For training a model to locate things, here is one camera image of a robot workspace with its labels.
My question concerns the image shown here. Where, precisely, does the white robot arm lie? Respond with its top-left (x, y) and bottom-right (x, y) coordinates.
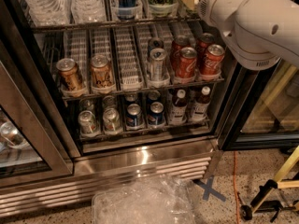
top-left (181, 0), bottom-right (299, 71)

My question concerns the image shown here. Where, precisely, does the rear right red cola can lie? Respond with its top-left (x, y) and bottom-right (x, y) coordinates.
top-left (196, 33), bottom-right (215, 63)

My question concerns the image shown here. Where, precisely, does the red cola can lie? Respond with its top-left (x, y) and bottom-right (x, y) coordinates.
top-left (170, 35), bottom-right (191, 70)
top-left (200, 44), bottom-right (225, 75)
top-left (196, 33), bottom-right (215, 63)
top-left (175, 47), bottom-right (197, 78)

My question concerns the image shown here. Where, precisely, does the rear left red cola can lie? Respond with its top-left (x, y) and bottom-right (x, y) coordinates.
top-left (170, 35), bottom-right (191, 70)

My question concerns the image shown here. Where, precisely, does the silver can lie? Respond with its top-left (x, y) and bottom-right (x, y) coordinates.
top-left (102, 95), bottom-right (117, 109)
top-left (78, 110), bottom-right (98, 135)
top-left (79, 99), bottom-right (95, 113)
top-left (148, 48), bottom-right (167, 81)
top-left (148, 37), bottom-right (164, 52)
top-left (103, 108), bottom-right (121, 132)

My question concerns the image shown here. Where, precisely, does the blue red can top shelf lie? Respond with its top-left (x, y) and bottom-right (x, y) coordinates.
top-left (116, 0), bottom-right (136, 21)

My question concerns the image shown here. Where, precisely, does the front left red cola can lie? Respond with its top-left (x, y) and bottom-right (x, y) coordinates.
top-left (175, 47), bottom-right (197, 78)

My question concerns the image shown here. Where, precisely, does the front right red cola can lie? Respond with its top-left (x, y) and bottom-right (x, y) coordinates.
top-left (200, 44), bottom-right (225, 75)

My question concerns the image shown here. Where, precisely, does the stainless steel fridge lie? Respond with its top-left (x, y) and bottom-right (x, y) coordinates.
top-left (0, 0), bottom-right (244, 218)

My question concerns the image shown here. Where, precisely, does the rear right blue can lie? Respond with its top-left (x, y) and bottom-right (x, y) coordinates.
top-left (147, 91), bottom-right (161, 105)

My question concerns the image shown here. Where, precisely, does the rear left blue can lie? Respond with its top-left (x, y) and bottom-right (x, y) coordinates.
top-left (124, 93), bottom-right (140, 105)

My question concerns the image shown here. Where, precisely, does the gold can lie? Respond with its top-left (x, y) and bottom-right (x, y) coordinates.
top-left (91, 54), bottom-right (114, 89)
top-left (56, 58), bottom-right (83, 91)

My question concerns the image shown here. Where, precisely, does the front right blue pepsi can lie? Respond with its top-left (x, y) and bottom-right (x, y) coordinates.
top-left (148, 102), bottom-right (164, 125)

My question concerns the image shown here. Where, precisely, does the blue pepsi can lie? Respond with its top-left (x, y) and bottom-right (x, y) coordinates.
top-left (148, 102), bottom-right (164, 125)
top-left (126, 104), bottom-right (143, 127)

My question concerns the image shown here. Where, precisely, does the front left blue pepsi can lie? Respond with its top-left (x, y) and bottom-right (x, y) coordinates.
top-left (126, 104), bottom-right (143, 127)

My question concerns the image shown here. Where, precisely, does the right glass fridge door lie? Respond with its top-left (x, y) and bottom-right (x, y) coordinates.
top-left (218, 60), bottom-right (299, 151)

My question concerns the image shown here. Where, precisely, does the left gold can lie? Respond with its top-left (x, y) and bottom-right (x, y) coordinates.
top-left (56, 58), bottom-right (83, 91)

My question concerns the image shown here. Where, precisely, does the rear left silver bottom can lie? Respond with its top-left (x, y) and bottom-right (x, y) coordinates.
top-left (79, 99), bottom-right (95, 113)

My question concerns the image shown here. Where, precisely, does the front left silver bottom can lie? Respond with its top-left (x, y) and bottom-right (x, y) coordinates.
top-left (78, 110), bottom-right (98, 135)

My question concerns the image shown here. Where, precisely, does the open fridge door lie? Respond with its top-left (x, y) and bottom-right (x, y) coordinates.
top-left (0, 47), bottom-right (73, 188)

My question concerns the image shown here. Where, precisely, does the clear water bottle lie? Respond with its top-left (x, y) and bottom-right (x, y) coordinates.
top-left (25, 0), bottom-right (67, 26)
top-left (71, 0), bottom-right (106, 24)

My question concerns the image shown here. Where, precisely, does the left brown drink bottle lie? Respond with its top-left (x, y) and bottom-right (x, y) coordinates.
top-left (170, 89), bottom-right (187, 123)

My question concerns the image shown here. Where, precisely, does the brown drink bottle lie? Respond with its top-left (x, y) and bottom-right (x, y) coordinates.
top-left (170, 89), bottom-right (187, 123)
top-left (190, 86), bottom-right (210, 121)

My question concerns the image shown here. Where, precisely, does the right brown drink bottle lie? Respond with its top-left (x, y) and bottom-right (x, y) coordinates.
top-left (190, 86), bottom-right (210, 121)

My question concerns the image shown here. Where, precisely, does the left clear water bottle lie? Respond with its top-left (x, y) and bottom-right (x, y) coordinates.
top-left (25, 0), bottom-right (67, 26)

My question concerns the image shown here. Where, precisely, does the blue tape cross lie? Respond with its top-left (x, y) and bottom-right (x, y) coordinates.
top-left (194, 175), bottom-right (226, 203)

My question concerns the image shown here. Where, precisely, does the clear plastic bin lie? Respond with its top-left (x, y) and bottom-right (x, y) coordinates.
top-left (92, 175), bottom-right (195, 224)

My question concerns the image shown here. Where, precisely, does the yellow black stand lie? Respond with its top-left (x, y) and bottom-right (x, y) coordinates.
top-left (240, 147), bottom-right (299, 224)

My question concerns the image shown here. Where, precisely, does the orange cable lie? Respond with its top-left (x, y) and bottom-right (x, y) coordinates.
top-left (233, 150), bottom-right (241, 224)

